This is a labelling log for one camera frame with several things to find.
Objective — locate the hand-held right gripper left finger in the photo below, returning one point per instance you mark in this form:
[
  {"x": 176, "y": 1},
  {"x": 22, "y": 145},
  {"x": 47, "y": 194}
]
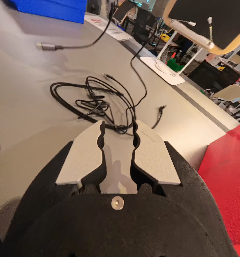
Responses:
[{"x": 81, "y": 156}]

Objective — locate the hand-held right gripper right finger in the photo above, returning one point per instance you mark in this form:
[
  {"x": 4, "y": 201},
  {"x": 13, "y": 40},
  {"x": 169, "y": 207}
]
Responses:
[{"x": 154, "y": 158}]

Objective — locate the red plastic bin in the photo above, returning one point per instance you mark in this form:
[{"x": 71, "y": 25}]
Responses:
[{"x": 222, "y": 170}]

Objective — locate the white metal stand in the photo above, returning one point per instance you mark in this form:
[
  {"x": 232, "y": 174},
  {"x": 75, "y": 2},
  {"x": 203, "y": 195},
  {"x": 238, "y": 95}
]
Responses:
[{"x": 168, "y": 77}]

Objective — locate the green plastic bin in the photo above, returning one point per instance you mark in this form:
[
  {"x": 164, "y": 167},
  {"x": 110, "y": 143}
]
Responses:
[{"x": 173, "y": 64}]

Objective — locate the beige board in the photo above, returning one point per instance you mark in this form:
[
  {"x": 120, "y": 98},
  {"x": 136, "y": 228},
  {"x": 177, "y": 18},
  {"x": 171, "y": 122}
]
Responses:
[{"x": 230, "y": 92}]

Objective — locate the white paper sheet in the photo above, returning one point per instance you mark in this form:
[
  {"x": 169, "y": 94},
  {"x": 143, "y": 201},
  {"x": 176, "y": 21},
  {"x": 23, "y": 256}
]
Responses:
[{"x": 103, "y": 25}]

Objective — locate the black office chair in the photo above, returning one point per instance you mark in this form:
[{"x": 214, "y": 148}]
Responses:
[{"x": 144, "y": 24}]

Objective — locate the blue plastic bin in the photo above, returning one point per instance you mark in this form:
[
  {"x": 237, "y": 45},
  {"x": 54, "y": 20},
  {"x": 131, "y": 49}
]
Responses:
[{"x": 51, "y": 10}]

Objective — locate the black panel with wooden rim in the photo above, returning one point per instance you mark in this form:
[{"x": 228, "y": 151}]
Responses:
[{"x": 212, "y": 16}]

